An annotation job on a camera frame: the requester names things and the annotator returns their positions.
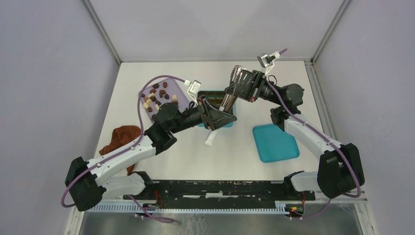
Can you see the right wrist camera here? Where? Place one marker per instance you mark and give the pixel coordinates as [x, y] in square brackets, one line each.
[267, 62]

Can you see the purple tray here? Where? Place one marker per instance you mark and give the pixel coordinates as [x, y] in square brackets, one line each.
[161, 92]

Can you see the metal kitchen tongs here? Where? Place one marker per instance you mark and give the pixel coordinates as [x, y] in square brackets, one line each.
[233, 90]

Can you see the teal box lid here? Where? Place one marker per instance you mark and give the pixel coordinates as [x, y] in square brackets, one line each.
[273, 144]

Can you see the brown cloth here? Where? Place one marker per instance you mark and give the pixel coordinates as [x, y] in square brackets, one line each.
[120, 137]

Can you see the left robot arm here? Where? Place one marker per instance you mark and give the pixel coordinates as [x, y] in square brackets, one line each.
[88, 182]

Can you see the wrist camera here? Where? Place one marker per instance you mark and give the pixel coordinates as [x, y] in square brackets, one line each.
[193, 87]
[267, 62]

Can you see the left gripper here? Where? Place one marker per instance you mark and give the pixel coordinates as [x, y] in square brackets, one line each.
[215, 118]

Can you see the teal chocolate box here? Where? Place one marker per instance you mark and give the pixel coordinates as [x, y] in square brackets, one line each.
[216, 98]

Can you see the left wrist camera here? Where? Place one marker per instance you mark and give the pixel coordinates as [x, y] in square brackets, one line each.
[193, 87]

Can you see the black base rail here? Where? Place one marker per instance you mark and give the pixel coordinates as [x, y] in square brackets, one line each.
[183, 194]

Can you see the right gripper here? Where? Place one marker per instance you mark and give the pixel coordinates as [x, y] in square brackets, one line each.
[252, 90]

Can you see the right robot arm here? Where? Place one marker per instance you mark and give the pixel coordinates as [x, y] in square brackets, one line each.
[340, 170]

